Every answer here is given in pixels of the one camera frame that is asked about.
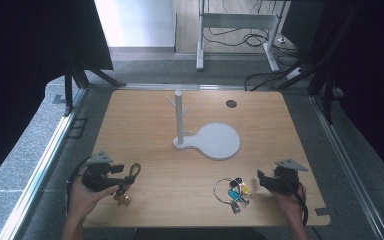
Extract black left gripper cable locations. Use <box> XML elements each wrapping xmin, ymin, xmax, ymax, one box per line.
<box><xmin>65</xmin><ymin>155</ymin><xmax>93</xmax><ymax>218</ymax></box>

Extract person's right hand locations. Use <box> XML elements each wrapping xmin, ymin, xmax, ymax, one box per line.
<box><xmin>268</xmin><ymin>185</ymin><xmax>308</xmax><ymax>219</ymax></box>

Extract black floor cables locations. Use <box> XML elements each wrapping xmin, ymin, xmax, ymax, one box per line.
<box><xmin>202</xmin><ymin>26</ymin><xmax>311</xmax><ymax>92</ymax></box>

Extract aluminium rail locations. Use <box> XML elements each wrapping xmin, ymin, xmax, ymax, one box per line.
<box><xmin>0</xmin><ymin>88</ymin><xmax>89</xmax><ymax>240</ymax></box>
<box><xmin>89</xmin><ymin>82</ymin><xmax>248</xmax><ymax>92</ymax></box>
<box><xmin>309</xmin><ymin>94</ymin><xmax>384</xmax><ymax>240</ymax></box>

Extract dark lanyard with brown charm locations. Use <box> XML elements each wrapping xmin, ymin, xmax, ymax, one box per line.
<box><xmin>113</xmin><ymin>162</ymin><xmax>142</xmax><ymax>207</ymax></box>

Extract white tree-shaped rack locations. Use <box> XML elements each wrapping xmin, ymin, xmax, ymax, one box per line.
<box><xmin>165</xmin><ymin>89</ymin><xmax>242</xmax><ymax>162</ymax></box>

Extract key ring with colourful keys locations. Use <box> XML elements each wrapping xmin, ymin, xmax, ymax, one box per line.
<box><xmin>212</xmin><ymin>176</ymin><xmax>253</xmax><ymax>215</ymax></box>

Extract black curtain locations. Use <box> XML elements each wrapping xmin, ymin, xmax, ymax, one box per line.
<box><xmin>308</xmin><ymin>0</ymin><xmax>384</xmax><ymax>189</ymax></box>
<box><xmin>0</xmin><ymin>0</ymin><xmax>115</xmax><ymax>193</ymax></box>

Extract person's left hand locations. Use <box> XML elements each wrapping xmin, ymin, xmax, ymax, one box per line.
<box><xmin>68</xmin><ymin>166</ymin><xmax>120</xmax><ymax>218</ymax></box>

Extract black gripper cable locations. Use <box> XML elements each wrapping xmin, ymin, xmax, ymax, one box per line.
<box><xmin>292</xmin><ymin>181</ymin><xmax>310</xmax><ymax>228</ymax></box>
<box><xmin>65</xmin><ymin>155</ymin><xmax>93</xmax><ymax>218</ymax></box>

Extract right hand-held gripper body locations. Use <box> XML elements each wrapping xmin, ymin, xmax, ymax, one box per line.
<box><xmin>265</xmin><ymin>158</ymin><xmax>309</xmax><ymax>197</ymax></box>

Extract black stand legs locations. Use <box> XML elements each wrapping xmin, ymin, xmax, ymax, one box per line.
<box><xmin>63</xmin><ymin>54</ymin><xmax>127</xmax><ymax>118</ymax></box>
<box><xmin>274</xmin><ymin>49</ymin><xmax>336</xmax><ymax>125</ymax></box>

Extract white metal desk frame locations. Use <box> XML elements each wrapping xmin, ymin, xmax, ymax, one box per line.
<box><xmin>195</xmin><ymin>0</ymin><xmax>290</xmax><ymax>73</ymax></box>

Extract white power strip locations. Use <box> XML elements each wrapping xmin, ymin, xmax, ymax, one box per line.
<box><xmin>285</xmin><ymin>66</ymin><xmax>304</xmax><ymax>81</ymax></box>

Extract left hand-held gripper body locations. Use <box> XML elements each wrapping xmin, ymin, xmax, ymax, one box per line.
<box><xmin>80</xmin><ymin>150</ymin><xmax>121</xmax><ymax>193</ymax></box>

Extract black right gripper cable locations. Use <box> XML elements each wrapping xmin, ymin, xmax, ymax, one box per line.
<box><xmin>292</xmin><ymin>181</ymin><xmax>310</xmax><ymax>228</ymax></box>

